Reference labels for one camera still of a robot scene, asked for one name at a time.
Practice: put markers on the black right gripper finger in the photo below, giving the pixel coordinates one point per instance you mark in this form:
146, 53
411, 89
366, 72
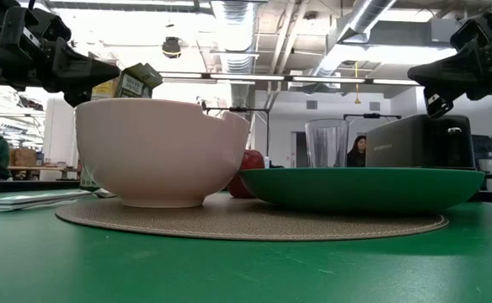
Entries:
437, 103
448, 71

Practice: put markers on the silver ventilation duct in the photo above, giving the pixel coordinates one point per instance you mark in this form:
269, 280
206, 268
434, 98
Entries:
364, 21
237, 33

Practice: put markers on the panda cereal box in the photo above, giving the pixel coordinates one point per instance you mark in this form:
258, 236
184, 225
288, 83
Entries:
138, 82

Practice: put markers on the black ceiling dome camera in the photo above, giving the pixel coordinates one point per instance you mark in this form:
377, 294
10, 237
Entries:
171, 47

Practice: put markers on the silver spoon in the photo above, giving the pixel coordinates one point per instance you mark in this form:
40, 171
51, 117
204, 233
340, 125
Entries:
39, 200

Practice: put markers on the green plate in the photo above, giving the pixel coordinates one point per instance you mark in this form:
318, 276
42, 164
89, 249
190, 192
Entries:
355, 189

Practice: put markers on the white bowl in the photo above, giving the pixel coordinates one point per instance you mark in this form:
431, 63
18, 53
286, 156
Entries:
157, 155

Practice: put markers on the red apple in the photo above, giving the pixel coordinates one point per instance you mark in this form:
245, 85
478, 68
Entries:
252, 162

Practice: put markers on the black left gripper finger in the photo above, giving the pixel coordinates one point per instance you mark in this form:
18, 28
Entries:
77, 69
76, 99

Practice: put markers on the round beige placemat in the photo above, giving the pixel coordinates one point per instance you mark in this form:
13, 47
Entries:
250, 223

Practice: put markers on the long ceiling light strip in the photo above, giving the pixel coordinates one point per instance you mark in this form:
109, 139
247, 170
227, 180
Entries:
313, 78

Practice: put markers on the empty clear glass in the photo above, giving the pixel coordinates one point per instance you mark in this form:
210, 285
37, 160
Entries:
326, 143

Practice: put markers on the black toaster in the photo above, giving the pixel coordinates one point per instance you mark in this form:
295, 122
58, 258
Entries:
418, 143

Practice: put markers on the cardboard box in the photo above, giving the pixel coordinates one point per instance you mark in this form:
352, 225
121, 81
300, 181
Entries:
23, 156

